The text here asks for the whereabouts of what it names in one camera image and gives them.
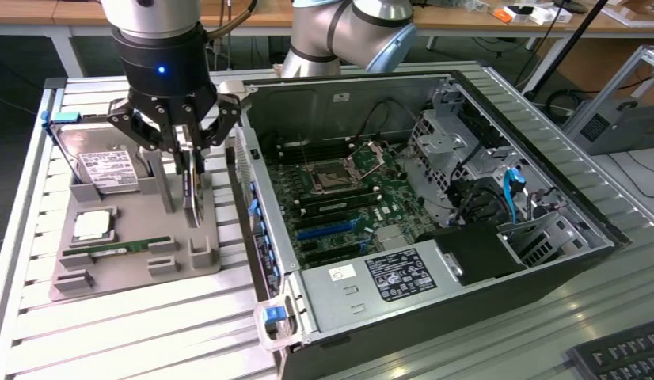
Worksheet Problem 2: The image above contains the metal socket cover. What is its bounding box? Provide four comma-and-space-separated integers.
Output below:
344, 141, 393, 179

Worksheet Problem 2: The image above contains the aluminium frame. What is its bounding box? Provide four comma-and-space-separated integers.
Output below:
589, 44, 654, 116

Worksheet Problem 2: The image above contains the black expansion slot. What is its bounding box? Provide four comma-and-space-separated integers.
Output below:
302, 243, 362, 267
292, 211, 357, 231

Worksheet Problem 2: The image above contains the black wire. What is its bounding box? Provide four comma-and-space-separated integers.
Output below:
360, 98, 417, 138

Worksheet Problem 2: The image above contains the black RAM slot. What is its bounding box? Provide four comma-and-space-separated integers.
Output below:
294, 184, 373, 202
276, 140, 352, 156
278, 149, 354, 165

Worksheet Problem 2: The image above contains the gray power supply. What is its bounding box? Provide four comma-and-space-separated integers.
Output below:
298, 240, 464, 334

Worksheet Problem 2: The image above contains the black keyboard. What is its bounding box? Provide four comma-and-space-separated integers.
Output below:
565, 318, 654, 380

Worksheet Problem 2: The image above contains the silver chipset heatsink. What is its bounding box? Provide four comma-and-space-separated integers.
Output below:
376, 227, 409, 250

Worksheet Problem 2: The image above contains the silver drive cage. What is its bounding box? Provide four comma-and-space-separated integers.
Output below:
408, 108, 517, 207

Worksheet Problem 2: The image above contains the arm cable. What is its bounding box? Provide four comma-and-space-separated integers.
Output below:
205, 0, 260, 41

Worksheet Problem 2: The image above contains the graphics card with metal bracket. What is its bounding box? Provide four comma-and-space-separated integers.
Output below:
174, 126, 214, 230

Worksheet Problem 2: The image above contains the black RAM stick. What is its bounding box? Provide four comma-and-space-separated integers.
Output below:
298, 192, 381, 218

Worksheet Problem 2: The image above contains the green motherboard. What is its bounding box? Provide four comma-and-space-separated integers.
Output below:
261, 136, 447, 271

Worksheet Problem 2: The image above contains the gray computer box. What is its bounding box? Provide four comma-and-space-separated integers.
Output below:
560, 98, 654, 156

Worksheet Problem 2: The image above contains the black fan shroud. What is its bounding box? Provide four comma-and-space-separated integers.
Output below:
413, 221, 529, 287

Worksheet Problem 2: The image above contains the CPU socket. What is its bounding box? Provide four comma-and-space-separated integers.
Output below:
301, 160, 353, 195

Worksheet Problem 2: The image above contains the green RAM stick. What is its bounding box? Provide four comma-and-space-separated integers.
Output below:
62, 236, 172, 257

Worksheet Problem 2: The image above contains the gray parts rack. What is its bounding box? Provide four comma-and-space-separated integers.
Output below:
48, 142, 221, 302

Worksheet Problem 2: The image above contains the hard disk with blue carrier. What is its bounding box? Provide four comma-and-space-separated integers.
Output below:
40, 112, 152, 195

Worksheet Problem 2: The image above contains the open black PC case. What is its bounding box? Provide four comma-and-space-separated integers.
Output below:
218, 70, 631, 380

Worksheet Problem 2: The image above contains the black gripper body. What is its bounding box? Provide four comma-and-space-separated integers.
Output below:
110, 24, 220, 127

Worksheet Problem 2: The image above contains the black tripod pole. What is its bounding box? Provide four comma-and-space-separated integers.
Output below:
524, 0, 611, 100

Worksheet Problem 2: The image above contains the silver CPU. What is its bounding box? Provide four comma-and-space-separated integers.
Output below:
72, 211, 116, 241

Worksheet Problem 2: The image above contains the wooden desk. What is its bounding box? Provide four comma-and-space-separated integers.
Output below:
0, 0, 296, 78
413, 0, 654, 94

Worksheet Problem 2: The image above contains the orange white box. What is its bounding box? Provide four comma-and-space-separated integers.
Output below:
492, 6, 533, 25

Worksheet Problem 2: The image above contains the blue wire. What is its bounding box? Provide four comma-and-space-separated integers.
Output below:
503, 166, 525, 225

